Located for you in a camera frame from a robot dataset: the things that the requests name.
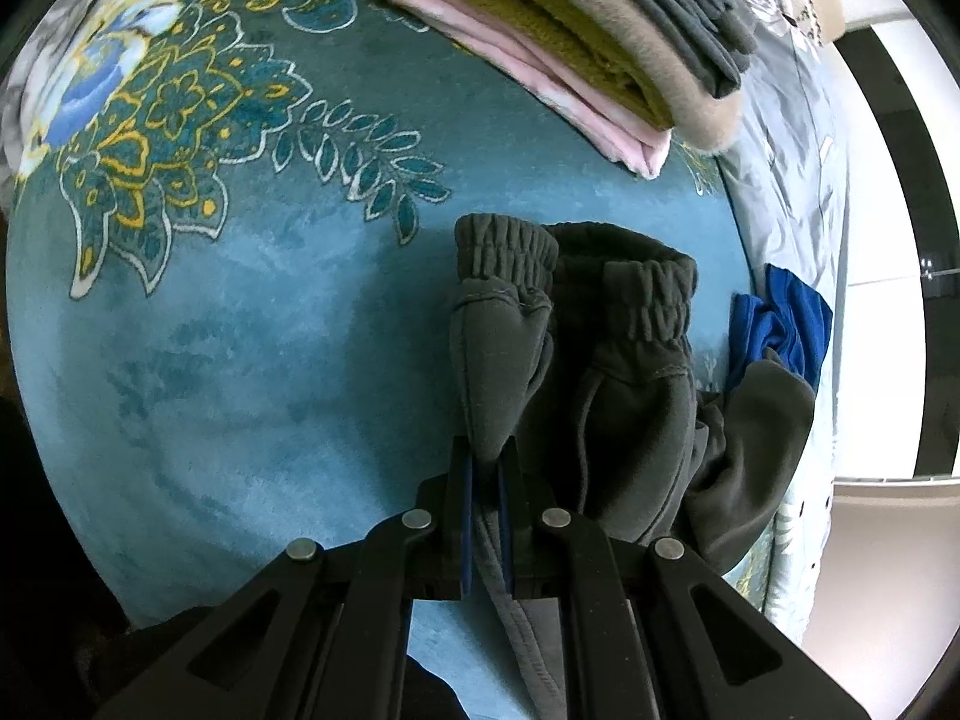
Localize teal floral blanket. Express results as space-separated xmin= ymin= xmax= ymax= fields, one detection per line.
xmin=4 ymin=0 xmax=773 ymax=720

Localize folded beige garment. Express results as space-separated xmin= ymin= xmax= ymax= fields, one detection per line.
xmin=487 ymin=0 xmax=745 ymax=155

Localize folded grey garment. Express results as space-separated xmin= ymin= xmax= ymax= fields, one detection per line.
xmin=600 ymin=0 xmax=760 ymax=98

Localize blue garment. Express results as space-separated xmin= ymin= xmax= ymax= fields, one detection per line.
xmin=724 ymin=264 xmax=835 ymax=392

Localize folded mustard green garment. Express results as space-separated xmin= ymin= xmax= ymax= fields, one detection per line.
xmin=375 ymin=0 xmax=676 ymax=130

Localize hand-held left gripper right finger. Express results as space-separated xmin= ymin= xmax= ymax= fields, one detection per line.
xmin=495 ymin=441 xmax=875 ymax=720

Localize folded pink garment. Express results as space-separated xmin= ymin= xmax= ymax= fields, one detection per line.
xmin=366 ymin=0 xmax=674 ymax=179

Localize grey blue floral quilt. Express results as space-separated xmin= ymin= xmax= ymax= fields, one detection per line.
xmin=716 ymin=0 xmax=852 ymax=646

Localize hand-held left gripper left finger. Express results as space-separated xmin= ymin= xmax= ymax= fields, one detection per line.
xmin=94 ymin=436 xmax=481 ymax=720

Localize dark grey fleece pants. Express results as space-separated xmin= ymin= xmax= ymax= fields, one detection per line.
xmin=448 ymin=214 xmax=702 ymax=720

